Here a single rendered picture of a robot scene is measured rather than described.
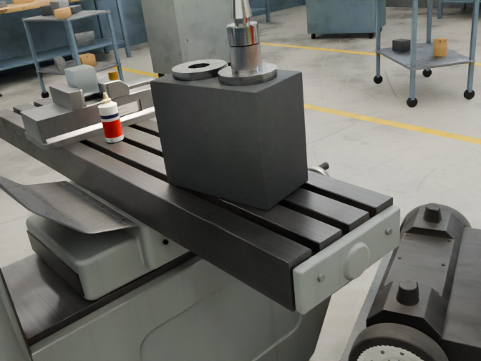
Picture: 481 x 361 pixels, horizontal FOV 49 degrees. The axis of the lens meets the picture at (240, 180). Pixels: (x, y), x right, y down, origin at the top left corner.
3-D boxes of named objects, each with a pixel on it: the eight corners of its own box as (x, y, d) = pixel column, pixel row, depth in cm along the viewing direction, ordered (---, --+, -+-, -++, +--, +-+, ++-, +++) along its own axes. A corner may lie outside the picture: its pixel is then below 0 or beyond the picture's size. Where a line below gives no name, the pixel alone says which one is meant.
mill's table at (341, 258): (69, 114, 169) (64, 91, 166) (406, 245, 81) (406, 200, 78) (-2, 136, 156) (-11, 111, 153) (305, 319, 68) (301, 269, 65)
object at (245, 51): (229, 66, 80) (225, 30, 78) (259, 62, 81) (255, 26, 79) (233, 74, 76) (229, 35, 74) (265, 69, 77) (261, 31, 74)
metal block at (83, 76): (89, 88, 128) (84, 64, 126) (100, 92, 124) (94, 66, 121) (69, 93, 126) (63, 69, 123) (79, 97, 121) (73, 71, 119)
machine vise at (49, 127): (150, 100, 145) (142, 61, 140) (179, 109, 134) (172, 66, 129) (24, 137, 126) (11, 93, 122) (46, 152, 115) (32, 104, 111)
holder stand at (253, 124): (212, 159, 101) (197, 55, 92) (309, 180, 88) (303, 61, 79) (167, 184, 93) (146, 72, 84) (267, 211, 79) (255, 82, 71)
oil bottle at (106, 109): (118, 135, 120) (108, 89, 115) (127, 139, 117) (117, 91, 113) (102, 140, 118) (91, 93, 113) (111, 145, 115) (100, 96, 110)
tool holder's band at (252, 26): (225, 30, 78) (224, 23, 78) (255, 26, 79) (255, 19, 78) (229, 35, 74) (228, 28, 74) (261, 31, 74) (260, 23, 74)
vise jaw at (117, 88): (107, 87, 134) (104, 71, 133) (129, 94, 125) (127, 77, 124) (86, 92, 131) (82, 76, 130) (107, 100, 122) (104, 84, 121)
